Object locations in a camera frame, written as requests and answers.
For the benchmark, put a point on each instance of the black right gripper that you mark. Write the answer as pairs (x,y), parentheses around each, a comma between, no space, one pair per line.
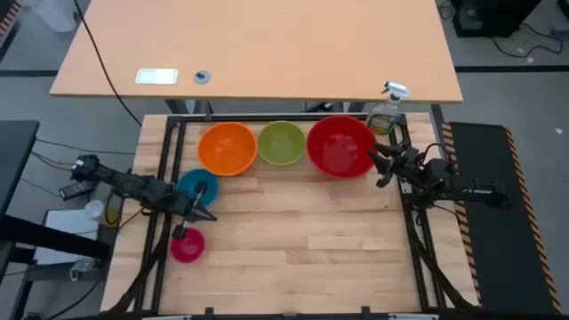
(409,164)

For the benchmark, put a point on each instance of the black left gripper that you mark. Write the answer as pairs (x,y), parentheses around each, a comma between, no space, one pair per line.
(171,202)

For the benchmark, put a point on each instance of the blue plastic bowl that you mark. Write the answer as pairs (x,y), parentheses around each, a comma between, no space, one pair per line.
(186,184)

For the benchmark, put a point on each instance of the small red plastic bowl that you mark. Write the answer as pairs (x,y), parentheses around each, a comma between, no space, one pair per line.
(190,249)

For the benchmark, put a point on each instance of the orange plastic bowl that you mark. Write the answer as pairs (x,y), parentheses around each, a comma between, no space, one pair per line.
(226,149)

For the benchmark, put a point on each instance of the green plastic bowl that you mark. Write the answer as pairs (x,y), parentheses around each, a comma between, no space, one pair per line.
(281,143)

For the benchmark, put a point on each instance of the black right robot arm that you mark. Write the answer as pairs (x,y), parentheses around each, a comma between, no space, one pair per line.
(480,189)

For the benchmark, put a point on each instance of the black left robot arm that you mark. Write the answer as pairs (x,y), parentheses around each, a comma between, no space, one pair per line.
(115,178)

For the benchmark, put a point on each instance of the clear spray bottle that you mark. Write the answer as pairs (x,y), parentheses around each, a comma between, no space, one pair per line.
(382,120)

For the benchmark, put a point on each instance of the large red plastic bowl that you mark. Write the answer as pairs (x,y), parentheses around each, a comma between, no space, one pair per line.
(340,146)

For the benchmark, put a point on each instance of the clear plastic cup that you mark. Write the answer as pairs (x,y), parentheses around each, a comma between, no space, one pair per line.
(94,210)

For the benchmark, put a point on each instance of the black power adapter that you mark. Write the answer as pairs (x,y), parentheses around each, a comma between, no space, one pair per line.
(76,190)

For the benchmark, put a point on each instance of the white flat box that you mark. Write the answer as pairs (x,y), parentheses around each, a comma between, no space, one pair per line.
(66,226)

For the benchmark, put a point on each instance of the grey round desk grommet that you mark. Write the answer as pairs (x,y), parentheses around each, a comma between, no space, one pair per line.
(202,77)

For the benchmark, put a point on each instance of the white flat device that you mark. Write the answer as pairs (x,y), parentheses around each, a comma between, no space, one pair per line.
(156,76)

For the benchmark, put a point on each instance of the black mat with hazard stripes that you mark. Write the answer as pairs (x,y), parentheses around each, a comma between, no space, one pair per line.
(502,266)

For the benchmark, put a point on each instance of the light wooden desk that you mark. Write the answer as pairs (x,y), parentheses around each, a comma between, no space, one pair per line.
(266,44)

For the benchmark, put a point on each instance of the black equipment case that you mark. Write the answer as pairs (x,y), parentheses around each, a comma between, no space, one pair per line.
(493,18)

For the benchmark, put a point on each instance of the black metal table frame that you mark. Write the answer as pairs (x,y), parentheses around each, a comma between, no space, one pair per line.
(171,119)

